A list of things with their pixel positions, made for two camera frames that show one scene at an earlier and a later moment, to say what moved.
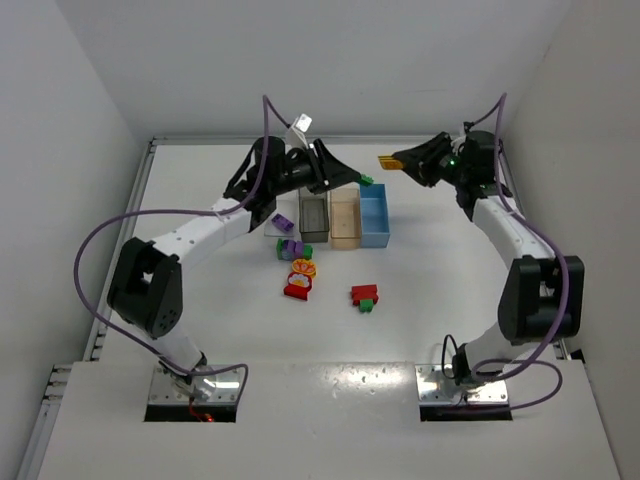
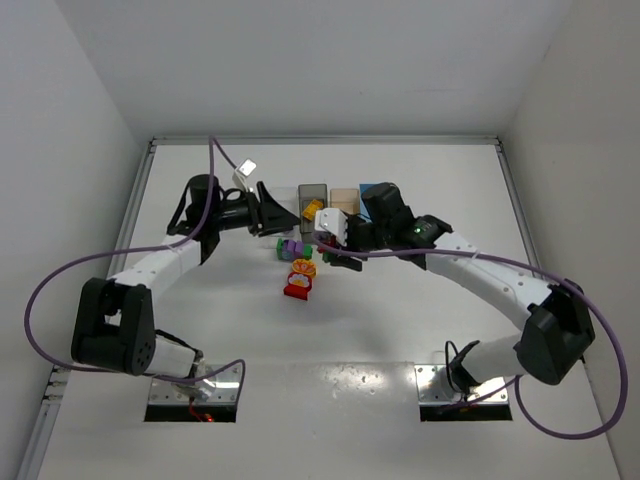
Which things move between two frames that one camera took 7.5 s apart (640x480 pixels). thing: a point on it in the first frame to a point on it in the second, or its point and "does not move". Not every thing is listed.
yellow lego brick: [388, 163] to [310, 211]
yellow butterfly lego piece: [306, 266] does not move
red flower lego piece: [298, 285] does not move
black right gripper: [434, 162] to [351, 240]
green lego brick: [307, 251] does not move
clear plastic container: [289, 208] does not move
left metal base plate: [218, 388] does not move
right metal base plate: [434, 388] does not move
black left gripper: [319, 166] to [254, 213]
